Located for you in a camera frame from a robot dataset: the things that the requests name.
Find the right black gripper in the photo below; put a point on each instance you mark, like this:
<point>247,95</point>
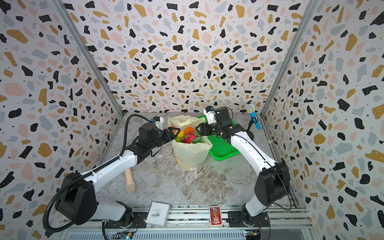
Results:
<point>206,128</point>

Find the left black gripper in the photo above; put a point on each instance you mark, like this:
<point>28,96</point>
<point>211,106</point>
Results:
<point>171,136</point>

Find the orange toy fruit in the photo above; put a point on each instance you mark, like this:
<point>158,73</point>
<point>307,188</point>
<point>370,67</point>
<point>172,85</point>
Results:
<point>189,130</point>

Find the red dragon fruit toy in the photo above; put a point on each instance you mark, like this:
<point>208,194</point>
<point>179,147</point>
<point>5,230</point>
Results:
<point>191,138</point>

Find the cream plastic bag orange print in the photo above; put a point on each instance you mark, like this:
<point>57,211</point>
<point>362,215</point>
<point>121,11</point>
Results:
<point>189,155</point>

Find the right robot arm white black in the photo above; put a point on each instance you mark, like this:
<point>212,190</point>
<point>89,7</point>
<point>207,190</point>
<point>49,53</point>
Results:
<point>272,182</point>

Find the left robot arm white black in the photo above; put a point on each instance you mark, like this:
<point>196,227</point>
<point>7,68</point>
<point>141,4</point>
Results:
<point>76,199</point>

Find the clear round perforated disc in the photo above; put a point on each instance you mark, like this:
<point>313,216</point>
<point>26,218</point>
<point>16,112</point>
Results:
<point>168,152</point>

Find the green plastic basket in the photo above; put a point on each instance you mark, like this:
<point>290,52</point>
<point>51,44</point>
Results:
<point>221,150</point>

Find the yellow toy fruit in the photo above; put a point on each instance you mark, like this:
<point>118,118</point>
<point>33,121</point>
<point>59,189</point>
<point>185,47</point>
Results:
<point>180,137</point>

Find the blue toy microphone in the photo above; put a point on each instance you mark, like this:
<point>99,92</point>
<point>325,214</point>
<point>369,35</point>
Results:
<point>254,118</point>

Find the wooden rolling pin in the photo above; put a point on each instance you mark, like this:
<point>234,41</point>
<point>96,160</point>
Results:
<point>130,183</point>

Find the white cardboard box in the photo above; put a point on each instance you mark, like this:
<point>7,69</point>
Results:
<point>158,215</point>

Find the red card pack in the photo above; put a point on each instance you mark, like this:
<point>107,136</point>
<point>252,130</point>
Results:
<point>215,216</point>

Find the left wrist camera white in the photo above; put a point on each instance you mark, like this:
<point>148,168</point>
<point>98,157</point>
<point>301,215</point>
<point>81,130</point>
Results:
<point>158,121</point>

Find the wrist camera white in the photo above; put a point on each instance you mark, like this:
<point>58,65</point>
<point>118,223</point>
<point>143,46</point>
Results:
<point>209,113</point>
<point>158,121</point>

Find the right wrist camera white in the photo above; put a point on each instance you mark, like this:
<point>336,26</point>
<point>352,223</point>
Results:
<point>209,113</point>

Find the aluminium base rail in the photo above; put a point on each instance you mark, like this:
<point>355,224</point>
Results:
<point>193,223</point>

